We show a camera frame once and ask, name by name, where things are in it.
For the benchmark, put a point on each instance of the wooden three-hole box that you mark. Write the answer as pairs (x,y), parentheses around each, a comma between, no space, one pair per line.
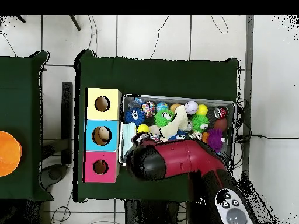
(102,116)

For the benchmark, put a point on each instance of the green spiky ball with eyes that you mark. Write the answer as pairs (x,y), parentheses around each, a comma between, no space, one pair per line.
(198,122)

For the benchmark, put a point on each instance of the white baseball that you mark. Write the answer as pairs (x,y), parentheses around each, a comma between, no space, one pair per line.
(191,107)

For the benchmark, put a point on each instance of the blue spiky ball with eyes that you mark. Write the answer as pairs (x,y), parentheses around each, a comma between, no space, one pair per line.
(134,116)

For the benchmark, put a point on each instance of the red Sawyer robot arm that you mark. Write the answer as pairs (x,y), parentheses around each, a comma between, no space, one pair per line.
(182,156)

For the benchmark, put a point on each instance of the dark green table cloth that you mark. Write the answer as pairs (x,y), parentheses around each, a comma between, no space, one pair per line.
(151,77)

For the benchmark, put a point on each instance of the shallow clear mesh bin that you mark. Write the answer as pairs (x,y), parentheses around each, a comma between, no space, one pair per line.
(130,100)

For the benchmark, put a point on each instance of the black stand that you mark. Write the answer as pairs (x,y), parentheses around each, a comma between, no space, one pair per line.
(67,116)

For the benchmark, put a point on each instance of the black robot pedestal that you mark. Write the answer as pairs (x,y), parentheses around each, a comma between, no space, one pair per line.
(149,214)

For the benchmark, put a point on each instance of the yellow smooth ball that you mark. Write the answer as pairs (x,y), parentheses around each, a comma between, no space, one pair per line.
(143,128)
(202,110)

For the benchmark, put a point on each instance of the orange plastic bowl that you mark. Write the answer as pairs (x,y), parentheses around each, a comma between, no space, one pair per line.
(9,154)

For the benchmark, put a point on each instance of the light blue muslin cloth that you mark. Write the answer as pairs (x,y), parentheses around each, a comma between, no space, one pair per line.
(129,135)

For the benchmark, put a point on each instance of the purple spiky ball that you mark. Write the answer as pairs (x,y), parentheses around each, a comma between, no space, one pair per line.
(215,140)

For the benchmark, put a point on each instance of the green covered side table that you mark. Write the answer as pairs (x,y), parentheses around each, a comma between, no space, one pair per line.
(23,93)

